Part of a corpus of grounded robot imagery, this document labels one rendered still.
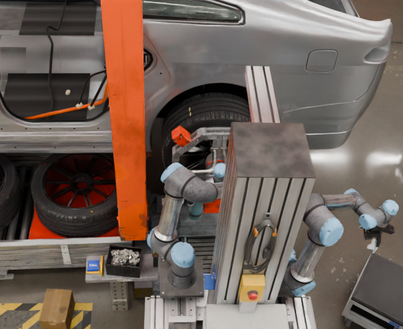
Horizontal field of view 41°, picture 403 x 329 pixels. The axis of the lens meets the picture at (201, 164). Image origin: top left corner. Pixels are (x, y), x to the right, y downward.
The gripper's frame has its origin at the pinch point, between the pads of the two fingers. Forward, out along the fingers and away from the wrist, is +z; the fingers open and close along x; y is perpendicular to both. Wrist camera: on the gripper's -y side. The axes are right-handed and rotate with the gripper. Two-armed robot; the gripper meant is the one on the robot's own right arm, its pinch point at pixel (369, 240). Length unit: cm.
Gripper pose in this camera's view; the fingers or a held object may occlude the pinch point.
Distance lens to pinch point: 305.4
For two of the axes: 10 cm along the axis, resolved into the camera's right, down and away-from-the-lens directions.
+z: -1.2, 6.0, 7.9
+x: 1.6, 8.0, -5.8
